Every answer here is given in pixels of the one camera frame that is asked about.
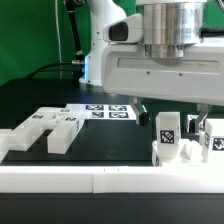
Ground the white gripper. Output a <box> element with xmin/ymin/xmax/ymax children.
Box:
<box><xmin>101</xmin><ymin>42</ymin><xmax>224</xmax><ymax>134</ymax></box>

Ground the white chair seat part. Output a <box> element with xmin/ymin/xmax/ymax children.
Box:
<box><xmin>152</xmin><ymin>139</ymin><xmax>203</xmax><ymax>167</ymax></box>

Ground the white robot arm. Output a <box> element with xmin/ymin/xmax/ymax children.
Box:
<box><xmin>82</xmin><ymin>0</ymin><xmax>224</xmax><ymax>126</ymax></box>

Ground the white chair back part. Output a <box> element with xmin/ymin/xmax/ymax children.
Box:
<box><xmin>9</xmin><ymin>104</ymin><xmax>85</xmax><ymax>154</ymax></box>

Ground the white tagged cube far right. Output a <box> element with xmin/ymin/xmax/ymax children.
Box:
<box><xmin>187</xmin><ymin>115</ymin><xmax>198</xmax><ymax>123</ymax></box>

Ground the white paper tag sheet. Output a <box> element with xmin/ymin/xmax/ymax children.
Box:
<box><xmin>66</xmin><ymin>104</ymin><xmax>136</xmax><ymax>120</ymax></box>

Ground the white front fence wall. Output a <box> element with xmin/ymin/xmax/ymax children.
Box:
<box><xmin>0</xmin><ymin>166</ymin><xmax>224</xmax><ymax>193</ymax></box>

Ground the white fence wall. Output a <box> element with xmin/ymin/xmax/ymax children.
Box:
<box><xmin>0</xmin><ymin>166</ymin><xmax>224</xmax><ymax>193</ymax></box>
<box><xmin>0</xmin><ymin>129</ymin><xmax>12</xmax><ymax>163</ymax></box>

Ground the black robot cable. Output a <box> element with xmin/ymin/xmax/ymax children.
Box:
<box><xmin>25</xmin><ymin>0</ymin><xmax>86</xmax><ymax>79</ymax></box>

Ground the white thin cable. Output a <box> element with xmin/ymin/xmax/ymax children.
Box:
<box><xmin>54</xmin><ymin>0</ymin><xmax>64</xmax><ymax>80</ymax></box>

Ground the white left fence wall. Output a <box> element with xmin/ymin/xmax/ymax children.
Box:
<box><xmin>0</xmin><ymin>129</ymin><xmax>12</xmax><ymax>163</ymax></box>

